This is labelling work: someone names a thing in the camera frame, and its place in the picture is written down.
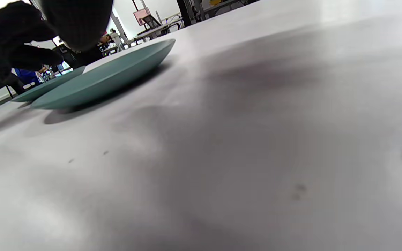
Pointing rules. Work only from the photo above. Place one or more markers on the black pillar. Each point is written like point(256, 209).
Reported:
point(186, 13)

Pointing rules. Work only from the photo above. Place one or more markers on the person's right hand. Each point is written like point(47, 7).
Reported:
point(9, 38)

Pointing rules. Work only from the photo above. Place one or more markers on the teal plate with green beans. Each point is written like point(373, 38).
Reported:
point(47, 87)

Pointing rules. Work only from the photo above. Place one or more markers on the pink screen monitor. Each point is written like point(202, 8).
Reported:
point(141, 16)

